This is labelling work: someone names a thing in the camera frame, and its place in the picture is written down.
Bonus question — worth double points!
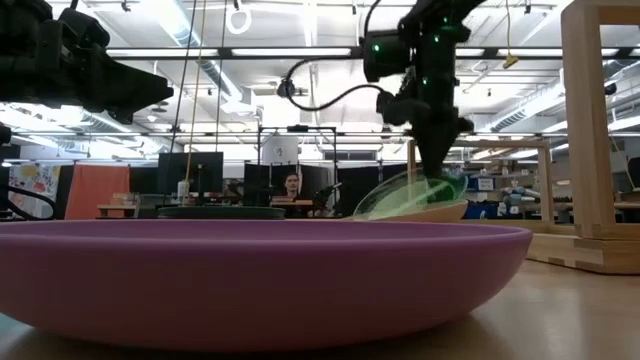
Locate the opaque dark teal plate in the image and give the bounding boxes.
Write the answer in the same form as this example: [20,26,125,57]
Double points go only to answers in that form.
[157,205,287,221]

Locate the colourful poster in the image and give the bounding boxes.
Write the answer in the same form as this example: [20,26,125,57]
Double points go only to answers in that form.
[8,164,61,219]

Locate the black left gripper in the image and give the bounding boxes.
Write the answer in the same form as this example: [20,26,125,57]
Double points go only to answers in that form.
[0,19,175,125]

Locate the orange partition panel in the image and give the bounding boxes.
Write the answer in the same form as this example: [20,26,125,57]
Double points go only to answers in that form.
[64,164,131,220]

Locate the black monitor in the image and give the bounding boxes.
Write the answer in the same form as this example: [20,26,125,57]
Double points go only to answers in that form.
[158,152,225,206]

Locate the opaque purple plate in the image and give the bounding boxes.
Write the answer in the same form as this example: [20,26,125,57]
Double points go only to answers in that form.
[0,219,534,354]

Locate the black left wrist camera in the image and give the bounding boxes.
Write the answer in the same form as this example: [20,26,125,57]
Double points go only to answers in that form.
[54,7,112,51]

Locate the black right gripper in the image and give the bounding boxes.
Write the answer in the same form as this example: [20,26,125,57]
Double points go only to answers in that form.
[377,22,475,202]

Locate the yellow hanging hook cable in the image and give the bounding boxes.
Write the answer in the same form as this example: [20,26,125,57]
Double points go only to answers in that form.
[503,0,520,70]

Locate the person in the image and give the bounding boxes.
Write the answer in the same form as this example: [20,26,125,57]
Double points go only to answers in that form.
[279,172,307,219]

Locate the black cable loop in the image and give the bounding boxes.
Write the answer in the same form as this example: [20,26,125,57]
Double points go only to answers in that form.
[0,184,57,221]

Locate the black hanging cable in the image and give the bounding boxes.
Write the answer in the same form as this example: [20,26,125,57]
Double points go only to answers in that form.
[164,0,199,201]

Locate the wooden shelf frame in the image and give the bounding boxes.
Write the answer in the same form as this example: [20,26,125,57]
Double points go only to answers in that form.
[406,0,640,275]

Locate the black right camera cable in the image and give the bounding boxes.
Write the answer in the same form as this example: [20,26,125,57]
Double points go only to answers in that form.
[276,55,389,112]

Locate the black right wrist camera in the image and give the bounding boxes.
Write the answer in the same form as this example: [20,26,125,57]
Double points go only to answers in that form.
[362,28,414,84]

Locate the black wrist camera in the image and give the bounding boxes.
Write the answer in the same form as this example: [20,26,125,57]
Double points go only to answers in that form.
[362,28,414,84]
[54,7,112,51]

